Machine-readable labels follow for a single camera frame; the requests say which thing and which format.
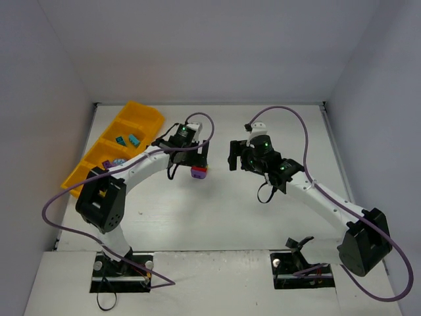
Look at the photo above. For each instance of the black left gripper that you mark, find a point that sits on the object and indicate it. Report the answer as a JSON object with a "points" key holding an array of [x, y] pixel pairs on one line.
{"points": [[200, 157]]}

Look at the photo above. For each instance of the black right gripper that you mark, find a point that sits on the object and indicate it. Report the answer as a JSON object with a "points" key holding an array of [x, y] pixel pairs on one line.
{"points": [[235, 155]]}

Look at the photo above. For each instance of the striped lego stack purple base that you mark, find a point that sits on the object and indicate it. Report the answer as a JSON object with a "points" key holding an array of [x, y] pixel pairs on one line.
{"points": [[199, 172]]}

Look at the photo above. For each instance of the teal rounded lego brick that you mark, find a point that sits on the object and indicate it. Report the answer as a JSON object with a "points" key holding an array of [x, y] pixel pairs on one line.
{"points": [[134, 140]]}

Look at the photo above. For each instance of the purple small lego cube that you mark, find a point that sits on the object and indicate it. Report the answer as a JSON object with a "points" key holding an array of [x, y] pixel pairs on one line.
{"points": [[106, 164]]}

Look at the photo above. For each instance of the pink purple lego piece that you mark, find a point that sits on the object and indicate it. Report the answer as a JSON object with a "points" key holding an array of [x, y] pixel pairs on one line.
{"points": [[118, 161]]}

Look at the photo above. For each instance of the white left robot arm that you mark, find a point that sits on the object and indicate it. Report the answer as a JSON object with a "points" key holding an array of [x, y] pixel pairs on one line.
{"points": [[101, 203]]}

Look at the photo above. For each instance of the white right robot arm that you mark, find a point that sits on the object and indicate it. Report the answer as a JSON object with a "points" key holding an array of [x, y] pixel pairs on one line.
{"points": [[362, 247]]}

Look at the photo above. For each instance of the yellow divided plastic tray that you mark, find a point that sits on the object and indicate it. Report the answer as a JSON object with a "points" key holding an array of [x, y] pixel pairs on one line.
{"points": [[143, 121]]}

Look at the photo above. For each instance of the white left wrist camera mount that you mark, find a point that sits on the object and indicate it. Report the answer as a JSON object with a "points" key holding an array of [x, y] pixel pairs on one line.
{"points": [[197, 127]]}

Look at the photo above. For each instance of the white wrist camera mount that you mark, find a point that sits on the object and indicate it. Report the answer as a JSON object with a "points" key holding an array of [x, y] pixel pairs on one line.
{"points": [[197, 127], [255, 129]]}

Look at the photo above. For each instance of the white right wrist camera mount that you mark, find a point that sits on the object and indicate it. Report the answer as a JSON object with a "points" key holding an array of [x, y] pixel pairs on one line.
{"points": [[255, 129]]}

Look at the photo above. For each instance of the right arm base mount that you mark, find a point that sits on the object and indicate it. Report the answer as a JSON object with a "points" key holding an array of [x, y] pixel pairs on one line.
{"points": [[291, 271]]}

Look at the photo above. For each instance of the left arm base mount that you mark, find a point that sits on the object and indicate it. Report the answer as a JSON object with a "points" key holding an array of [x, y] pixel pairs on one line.
{"points": [[117, 277]]}

